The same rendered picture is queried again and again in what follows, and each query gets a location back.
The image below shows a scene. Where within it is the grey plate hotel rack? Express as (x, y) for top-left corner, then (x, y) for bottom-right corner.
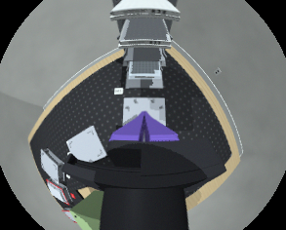
(117, 19), (172, 89)

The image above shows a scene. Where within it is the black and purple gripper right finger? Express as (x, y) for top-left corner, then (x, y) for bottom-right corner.
(144, 111), (179, 142)

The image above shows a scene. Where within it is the black perforated breadboard table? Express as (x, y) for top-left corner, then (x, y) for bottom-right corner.
(29, 50), (232, 192)

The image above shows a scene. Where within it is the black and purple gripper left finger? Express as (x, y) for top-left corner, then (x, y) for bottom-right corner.
(109, 111), (144, 142)

